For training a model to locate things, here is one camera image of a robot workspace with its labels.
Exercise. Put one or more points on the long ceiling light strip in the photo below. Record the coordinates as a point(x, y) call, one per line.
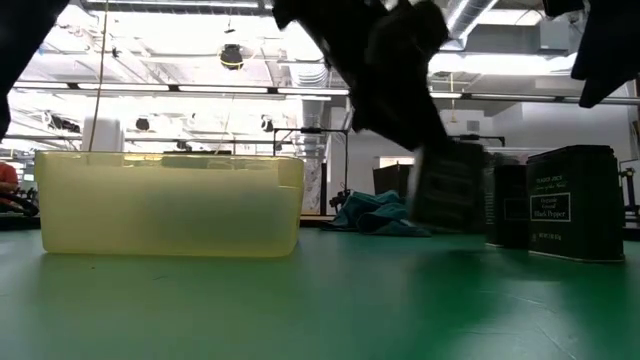
point(225, 89)

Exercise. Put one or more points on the silver smooth ceiling duct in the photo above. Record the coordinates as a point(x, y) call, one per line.
point(470, 15)

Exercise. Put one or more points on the black pepper tin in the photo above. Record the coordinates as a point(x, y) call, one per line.
point(445, 190)
point(510, 210)
point(575, 210)

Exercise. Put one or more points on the black metal stand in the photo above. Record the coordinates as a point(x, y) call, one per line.
point(310, 130)

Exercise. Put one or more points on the yellow translucent plastic bin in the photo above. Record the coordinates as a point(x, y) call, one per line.
point(170, 210)

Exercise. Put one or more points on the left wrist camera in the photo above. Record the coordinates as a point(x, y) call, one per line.
point(410, 30)

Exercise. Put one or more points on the black pole white base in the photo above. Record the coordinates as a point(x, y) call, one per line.
point(324, 190)

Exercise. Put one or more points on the dark box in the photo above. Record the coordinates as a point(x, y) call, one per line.
point(392, 182)

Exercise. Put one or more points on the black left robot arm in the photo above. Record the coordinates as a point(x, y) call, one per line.
point(20, 40)

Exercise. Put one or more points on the silver ribbed ceiling duct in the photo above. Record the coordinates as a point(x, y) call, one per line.
point(312, 115)

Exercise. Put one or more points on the black ceiling dome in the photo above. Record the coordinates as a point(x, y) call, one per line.
point(231, 57)

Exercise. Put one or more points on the small black round lamp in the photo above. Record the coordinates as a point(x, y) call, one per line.
point(266, 123)
point(142, 123)

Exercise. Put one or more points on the person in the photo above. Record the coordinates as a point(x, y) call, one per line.
point(7, 175)

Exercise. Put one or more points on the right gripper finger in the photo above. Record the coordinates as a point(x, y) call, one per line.
point(562, 6)
point(610, 45)

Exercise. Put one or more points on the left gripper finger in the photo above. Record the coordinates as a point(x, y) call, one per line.
point(400, 122)

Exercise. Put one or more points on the black tripod stand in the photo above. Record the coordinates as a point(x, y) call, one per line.
point(629, 185)

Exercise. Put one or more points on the white cylinder container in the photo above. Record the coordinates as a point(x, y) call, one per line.
point(102, 135)

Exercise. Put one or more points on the teal cloth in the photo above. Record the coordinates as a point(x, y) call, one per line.
point(380, 215)

